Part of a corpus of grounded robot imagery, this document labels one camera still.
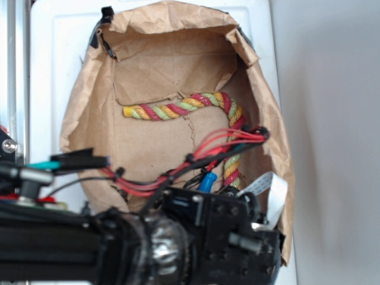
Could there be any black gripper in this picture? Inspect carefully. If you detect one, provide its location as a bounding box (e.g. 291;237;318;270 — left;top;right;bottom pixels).
161;188;281;284

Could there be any black metal bracket with bolts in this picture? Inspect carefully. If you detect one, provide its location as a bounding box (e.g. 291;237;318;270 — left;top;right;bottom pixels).
0;125;18;163

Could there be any red yellow green twisted rope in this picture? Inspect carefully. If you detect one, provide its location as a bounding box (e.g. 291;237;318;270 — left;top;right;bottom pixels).
122;91;247;189

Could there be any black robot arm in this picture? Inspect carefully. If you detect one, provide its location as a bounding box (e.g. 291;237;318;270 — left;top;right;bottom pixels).
1;156;284;284

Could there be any aluminium frame rail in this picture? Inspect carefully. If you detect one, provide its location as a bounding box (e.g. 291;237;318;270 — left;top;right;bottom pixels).
1;1;32;163

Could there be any red and black wire bundle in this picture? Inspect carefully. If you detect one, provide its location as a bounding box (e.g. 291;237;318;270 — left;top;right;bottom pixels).
100;126;271;198

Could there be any brown paper bag bin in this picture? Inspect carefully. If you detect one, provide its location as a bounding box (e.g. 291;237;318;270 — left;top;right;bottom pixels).
60;1;295;265

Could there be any blue plastic bottle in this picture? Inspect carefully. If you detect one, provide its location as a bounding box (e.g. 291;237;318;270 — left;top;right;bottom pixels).
198;172;217;193

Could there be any white flat ribbon cable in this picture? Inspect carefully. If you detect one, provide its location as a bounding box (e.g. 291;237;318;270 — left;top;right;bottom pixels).
237;171;289;230

